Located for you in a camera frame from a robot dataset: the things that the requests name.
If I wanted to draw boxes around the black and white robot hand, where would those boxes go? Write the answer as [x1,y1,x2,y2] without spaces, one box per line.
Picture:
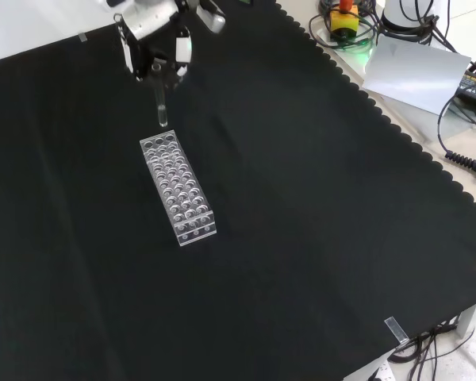
[113,0,194,93]

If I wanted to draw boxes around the clear glass test tube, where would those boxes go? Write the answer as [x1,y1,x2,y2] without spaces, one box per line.
[152,63,169,128]

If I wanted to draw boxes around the clear plastic test tube rack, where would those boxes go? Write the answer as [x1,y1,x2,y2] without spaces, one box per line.
[139,129,218,248]

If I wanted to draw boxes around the yellow emergency stop button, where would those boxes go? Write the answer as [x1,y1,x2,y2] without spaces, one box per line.
[329,0,359,40]

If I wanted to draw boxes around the black bench cloth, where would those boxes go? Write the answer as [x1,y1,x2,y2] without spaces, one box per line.
[0,0,476,381]

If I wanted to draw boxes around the pale grey board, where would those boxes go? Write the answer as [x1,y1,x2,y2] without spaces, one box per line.
[363,39,472,116]

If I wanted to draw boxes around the clear tape strip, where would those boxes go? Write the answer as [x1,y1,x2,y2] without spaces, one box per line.
[383,316,409,344]

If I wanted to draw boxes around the white power strip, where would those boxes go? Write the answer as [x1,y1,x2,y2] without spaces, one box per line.
[367,359,396,381]

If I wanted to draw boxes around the white table leg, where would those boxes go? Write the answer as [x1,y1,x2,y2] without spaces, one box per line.
[455,295,476,339]

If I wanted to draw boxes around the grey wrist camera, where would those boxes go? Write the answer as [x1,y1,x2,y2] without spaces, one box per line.
[196,0,228,34]

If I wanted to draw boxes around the black cable with ribbed plug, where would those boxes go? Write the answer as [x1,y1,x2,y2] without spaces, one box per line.
[436,94,476,184]

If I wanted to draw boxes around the black floor cable bundle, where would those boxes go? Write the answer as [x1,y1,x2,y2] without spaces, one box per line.
[386,303,476,381]

